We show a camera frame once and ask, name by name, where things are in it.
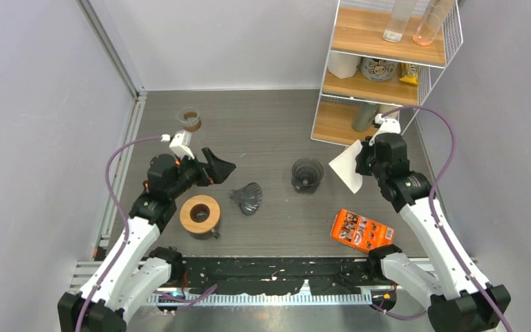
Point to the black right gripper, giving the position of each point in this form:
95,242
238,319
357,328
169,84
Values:
361,168

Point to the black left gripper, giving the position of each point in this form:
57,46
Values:
220,169

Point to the white paper coffee filter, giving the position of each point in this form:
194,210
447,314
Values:
344,166

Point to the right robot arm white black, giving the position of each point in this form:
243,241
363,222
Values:
458,296

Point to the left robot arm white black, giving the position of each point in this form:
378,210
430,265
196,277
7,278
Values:
132,271

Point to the tipped dark glass dripper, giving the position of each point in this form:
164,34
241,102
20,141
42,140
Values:
248,198

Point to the upright dark glass dripper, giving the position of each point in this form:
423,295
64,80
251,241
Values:
307,174

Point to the cream printed cup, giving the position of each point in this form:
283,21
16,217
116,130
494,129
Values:
391,110

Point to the grey green bottle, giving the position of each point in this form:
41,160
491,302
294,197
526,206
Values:
365,116

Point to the orange snack packet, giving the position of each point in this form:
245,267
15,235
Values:
359,232

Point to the yellow snack bag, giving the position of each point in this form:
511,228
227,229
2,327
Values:
409,74

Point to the clear glass bottle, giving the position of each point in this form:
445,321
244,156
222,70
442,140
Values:
400,16

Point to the pink tinted glass bottle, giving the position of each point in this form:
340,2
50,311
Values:
432,20

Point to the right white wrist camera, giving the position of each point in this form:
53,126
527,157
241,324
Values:
385,124

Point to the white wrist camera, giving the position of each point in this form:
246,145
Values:
179,144
385,124

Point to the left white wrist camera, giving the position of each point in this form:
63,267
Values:
179,144

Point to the white wire wooden shelf rack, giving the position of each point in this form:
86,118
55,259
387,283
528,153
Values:
357,30

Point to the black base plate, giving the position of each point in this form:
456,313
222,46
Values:
275,275

